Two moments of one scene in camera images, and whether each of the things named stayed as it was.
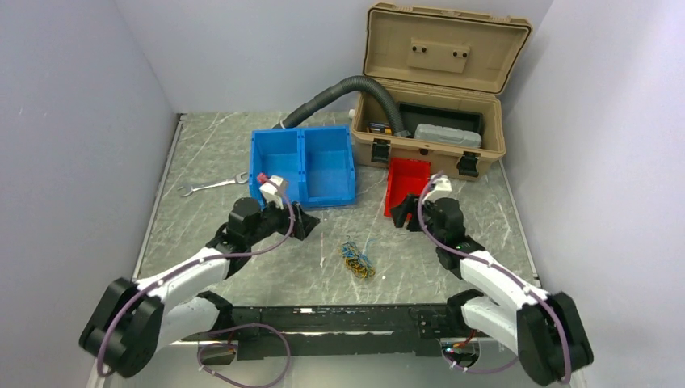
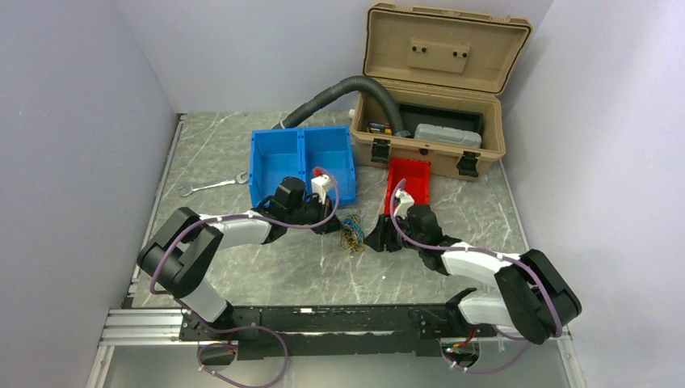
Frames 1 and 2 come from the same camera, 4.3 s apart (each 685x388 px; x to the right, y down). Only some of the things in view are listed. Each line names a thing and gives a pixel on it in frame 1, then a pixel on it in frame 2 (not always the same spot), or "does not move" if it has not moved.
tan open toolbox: (448, 69) does not move
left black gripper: (303, 222) -> (324, 210)
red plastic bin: (405, 177) does not move
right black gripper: (409, 205) -> (382, 235)
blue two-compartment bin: (316, 162) does not move
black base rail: (266, 332) does not move
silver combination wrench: (190, 189) does not move
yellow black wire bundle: (356, 261) -> (353, 234)
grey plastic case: (448, 136) does not move
